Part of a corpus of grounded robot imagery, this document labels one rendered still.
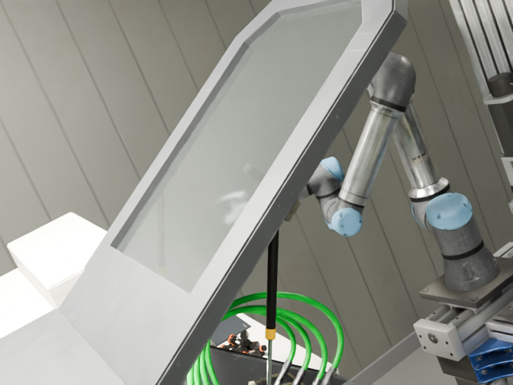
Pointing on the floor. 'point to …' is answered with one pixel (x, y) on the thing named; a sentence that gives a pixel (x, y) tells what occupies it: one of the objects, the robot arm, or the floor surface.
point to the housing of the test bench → (43, 341)
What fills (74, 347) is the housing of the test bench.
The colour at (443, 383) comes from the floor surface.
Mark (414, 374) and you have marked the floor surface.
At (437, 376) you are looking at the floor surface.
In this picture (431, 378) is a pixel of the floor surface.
